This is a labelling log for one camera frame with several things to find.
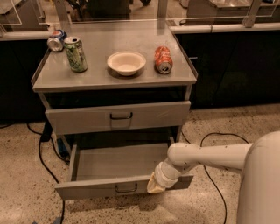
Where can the white counter rail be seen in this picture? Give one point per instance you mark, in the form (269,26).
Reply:
(215,28)

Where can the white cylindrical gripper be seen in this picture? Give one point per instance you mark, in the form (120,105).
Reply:
(161,178)

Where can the grey metal drawer cabinet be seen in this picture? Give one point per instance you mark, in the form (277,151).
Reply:
(61,88)

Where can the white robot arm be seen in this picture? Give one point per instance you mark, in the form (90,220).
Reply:
(259,166)

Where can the orange soda can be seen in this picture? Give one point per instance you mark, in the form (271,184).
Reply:
(163,60)

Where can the grey drawer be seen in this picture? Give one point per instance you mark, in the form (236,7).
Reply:
(111,171)
(119,117)

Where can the grey top drawer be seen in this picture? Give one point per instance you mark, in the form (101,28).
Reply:
(119,117)

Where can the white paper bowl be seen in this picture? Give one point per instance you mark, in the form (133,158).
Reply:
(126,63)

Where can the green soda can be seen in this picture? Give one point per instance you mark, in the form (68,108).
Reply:
(75,54)

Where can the blue red soda can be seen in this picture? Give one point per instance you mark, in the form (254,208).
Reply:
(56,41)

